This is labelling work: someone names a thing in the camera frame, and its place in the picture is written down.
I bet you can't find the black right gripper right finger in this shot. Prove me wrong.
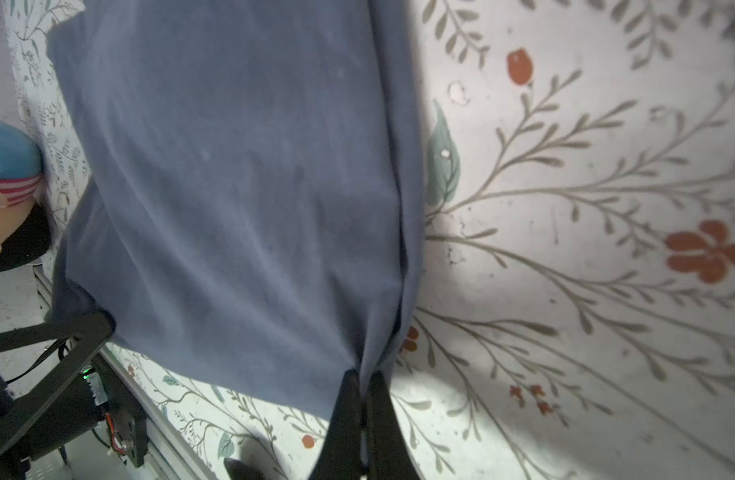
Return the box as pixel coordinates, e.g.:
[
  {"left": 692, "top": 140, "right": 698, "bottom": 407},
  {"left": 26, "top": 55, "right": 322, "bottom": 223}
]
[{"left": 364, "top": 373, "right": 421, "bottom": 480}]

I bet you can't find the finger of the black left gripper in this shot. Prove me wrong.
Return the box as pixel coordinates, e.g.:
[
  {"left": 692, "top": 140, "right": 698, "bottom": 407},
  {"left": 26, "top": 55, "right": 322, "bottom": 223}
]
[{"left": 0, "top": 311, "right": 116, "bottom": 469}]

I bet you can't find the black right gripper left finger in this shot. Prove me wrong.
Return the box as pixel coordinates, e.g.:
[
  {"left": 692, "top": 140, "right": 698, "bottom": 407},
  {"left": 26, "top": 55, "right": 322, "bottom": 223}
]
[{"left": 309, "top": 370, "right": 363, "bottom": 480}]

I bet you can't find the grey tank top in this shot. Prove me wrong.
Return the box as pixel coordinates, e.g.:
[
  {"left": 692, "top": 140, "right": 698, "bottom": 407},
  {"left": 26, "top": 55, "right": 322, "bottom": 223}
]
[{"left": 47, "top": 1, "right": 423, "bottom": 418}]

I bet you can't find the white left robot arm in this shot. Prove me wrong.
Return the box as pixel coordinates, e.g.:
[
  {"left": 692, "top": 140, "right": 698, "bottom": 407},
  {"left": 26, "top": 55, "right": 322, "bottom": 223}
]
[{"left": 0, "top": 312, "right": 148, "bottom": 479}]

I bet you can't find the plush doll toy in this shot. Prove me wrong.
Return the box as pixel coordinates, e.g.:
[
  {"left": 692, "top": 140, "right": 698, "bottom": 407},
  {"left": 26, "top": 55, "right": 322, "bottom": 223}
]
[{"left": 0, "top": 121, "right": 52, "bottom": 272}]

